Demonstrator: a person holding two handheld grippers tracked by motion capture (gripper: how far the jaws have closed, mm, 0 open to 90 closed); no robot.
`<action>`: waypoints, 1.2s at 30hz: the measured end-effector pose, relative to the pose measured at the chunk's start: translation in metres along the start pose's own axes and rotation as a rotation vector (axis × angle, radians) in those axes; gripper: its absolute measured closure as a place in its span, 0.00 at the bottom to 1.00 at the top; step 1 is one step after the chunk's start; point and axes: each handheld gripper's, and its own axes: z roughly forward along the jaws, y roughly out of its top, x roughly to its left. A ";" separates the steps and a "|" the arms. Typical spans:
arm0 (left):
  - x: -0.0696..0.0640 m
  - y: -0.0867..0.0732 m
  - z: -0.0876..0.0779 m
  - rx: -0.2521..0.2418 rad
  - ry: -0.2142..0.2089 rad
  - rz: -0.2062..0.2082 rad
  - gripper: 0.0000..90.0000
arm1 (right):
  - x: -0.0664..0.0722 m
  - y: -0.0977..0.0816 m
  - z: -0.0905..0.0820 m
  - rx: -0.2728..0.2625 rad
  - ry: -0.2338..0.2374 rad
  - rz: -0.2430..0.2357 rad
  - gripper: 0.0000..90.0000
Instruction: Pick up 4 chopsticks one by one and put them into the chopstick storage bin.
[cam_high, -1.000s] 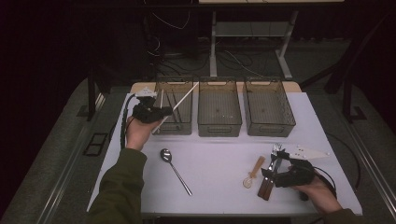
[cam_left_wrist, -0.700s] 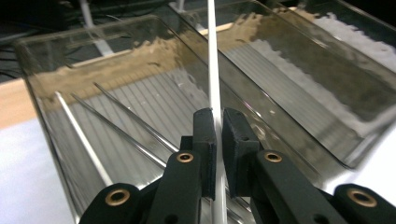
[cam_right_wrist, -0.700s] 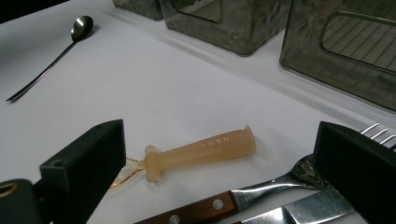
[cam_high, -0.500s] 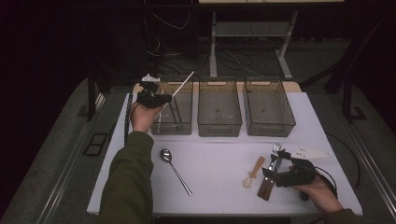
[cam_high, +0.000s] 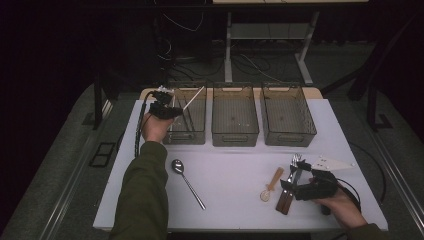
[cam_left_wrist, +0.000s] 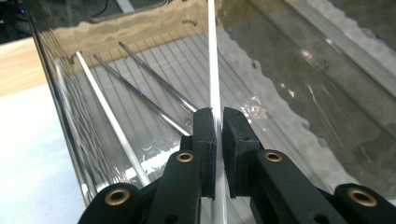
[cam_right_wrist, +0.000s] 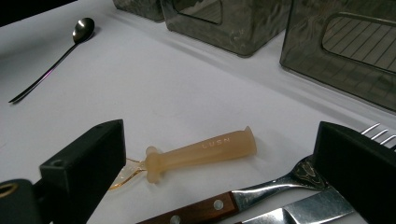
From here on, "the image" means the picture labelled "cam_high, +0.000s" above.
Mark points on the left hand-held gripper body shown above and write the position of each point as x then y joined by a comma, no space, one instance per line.
161,106

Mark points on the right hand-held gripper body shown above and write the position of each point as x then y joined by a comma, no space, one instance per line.
316,190

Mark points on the wooden spoon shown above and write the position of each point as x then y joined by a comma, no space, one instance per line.
275,180

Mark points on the transparent grey plastic bin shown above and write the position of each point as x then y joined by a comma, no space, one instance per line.
235,115
195,123
286,115

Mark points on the metal spoon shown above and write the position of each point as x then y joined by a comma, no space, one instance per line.
190,188

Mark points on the person's left hand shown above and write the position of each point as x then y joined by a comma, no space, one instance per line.
156,128

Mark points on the person's right hand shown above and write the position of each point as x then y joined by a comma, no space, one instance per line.
343,208

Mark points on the white table sheet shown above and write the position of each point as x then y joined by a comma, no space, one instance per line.
233,200

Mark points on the large black metal stand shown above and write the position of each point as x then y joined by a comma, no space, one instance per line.
371,83

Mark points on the white metal table frame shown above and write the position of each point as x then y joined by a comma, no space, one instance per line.
228,50

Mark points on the aluminium floor rail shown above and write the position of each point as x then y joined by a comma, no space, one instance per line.
396,173
76,166

